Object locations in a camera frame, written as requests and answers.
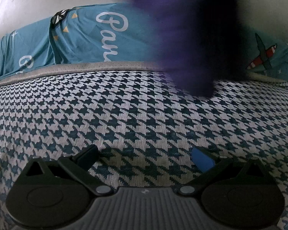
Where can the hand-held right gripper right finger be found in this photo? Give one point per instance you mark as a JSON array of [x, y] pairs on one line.
[[202, 159]]

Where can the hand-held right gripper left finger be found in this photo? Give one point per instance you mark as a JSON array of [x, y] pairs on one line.
[[88, 155]]

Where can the purple patterned shirt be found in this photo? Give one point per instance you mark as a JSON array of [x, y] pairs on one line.
[[182, 40]]

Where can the houndstooth bed mat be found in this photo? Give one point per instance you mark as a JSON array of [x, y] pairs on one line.
[[110, 112]]

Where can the teal printed bed bumper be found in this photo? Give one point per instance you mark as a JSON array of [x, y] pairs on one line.
[[81, 40]]

